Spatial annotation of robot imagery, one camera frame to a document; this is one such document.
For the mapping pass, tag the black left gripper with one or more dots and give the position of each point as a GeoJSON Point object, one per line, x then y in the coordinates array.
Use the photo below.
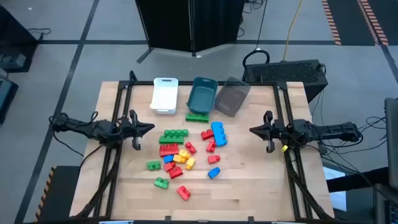
{"type": "Point", "coordinates": [133, 116]}

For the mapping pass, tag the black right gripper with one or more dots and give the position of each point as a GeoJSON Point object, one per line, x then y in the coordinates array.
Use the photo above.
{"type": "Point", "coordinates": [280, 132]}

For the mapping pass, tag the green four-stud long block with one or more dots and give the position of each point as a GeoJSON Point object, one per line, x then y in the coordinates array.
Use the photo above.
{"type": "Point", "coordinates": [169, 140]}
{"type": "Point", "coordinates": [175, 133]}
{"type": "Point", "coordinates": [197, 118]}

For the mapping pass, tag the red large four-stud block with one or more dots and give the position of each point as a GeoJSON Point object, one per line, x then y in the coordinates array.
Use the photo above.
{"type": "Point", "coordinates": [168, 151]}

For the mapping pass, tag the green two-stud block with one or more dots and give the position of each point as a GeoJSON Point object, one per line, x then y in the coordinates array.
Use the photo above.
{"type": "Point", "coordinates": [154, 165]}
{"type": "Point", "coordinates": [161, 183]}

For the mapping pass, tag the blue single-stud block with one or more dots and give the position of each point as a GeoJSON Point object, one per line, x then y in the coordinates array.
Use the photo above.
{"type": "Point", "coordinates": [214, 173]}
{"type": "Point", "coordinates": [168, 159]}

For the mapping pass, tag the blue large block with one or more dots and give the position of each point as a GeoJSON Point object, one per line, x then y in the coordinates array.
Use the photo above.
{"type": "Point", "coordinates": [219, 135]}

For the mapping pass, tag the red single-stud block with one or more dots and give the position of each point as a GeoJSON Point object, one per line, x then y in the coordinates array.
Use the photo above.
{"type": "Point", "coordinates": [168, 166]}
{"type": "Point", "coordinates": [214, 159]}

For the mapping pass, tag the yellow single-stud block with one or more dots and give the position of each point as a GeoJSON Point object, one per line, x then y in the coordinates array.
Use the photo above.
{"type": "Point", "coordinates": [184, 154]}
{"type": "Point", "coordinates": [190, 163]}
{"type": "Point", "coordinates": [178, 159]}

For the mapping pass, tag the red two-stud block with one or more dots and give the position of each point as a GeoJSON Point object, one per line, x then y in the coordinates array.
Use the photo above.
{"type": "Point", "coordinates": [176, 172]}
{"type": "Point", "coordinates": [207, 135]}
{"type": "Point", "coordinates": [183, 193]}
{"type": "Point", "coordinates": [211, 146]}
{"type": "Point", "coordinates": [191, 148]}

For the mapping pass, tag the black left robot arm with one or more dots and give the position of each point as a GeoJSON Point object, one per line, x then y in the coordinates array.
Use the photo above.
{"type": "Point", "coordinates": [93, 129]}

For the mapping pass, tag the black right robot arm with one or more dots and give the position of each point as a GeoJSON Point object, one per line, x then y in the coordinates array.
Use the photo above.
{"type": "Point", "coordinates": [329, 130]}

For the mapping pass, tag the yellow tag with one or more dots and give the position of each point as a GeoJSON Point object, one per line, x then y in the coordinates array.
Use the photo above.
{"type": "Point", "coordinates": [285, 148]}

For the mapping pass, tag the white plastic bin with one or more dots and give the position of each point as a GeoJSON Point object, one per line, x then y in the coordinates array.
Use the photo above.
{"type": "Point", "coordinates": [164, 96]}

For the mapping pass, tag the transparent grey plastic bin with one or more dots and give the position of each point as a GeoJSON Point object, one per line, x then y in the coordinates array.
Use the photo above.
{"type": "Point", "coordinates": [233, 98]}

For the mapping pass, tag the black perforated computer case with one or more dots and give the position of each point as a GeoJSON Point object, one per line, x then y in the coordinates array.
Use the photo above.
{"type": "Point", "coordinates": [286, 74]}

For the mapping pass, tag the teal plastic bin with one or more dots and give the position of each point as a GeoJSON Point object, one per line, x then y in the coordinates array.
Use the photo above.
{"type": "Point", "coordinates": [202, 96]}

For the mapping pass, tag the black mat orange striped edge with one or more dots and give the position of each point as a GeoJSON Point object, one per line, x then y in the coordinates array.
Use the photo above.
{"type": "Point", "coordinates": [62, 193]}
{"type": "Point", "coordinates": [348, 21]}

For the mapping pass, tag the black folding screen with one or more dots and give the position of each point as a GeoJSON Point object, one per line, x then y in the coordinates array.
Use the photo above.
{"type": "Point", "coordinates": [168, 25]}

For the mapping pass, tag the dark monitor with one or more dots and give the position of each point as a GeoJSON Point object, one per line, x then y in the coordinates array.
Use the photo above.
{"type": "Point", "coordinates": [6, 93]}

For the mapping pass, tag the dark desk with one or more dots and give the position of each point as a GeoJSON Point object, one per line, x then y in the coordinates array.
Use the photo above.
{"type": "Point", "coordinates": [15, 40]}

